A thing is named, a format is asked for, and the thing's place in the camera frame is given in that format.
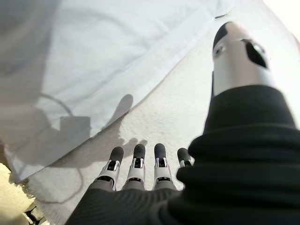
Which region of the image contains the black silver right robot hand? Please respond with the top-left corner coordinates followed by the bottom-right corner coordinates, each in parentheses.
top-left (65, 21), bottom-right (300, 225)

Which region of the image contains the white duvet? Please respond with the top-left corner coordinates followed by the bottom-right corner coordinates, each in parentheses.
top-left (0, 0), bottom-right (237, 184)

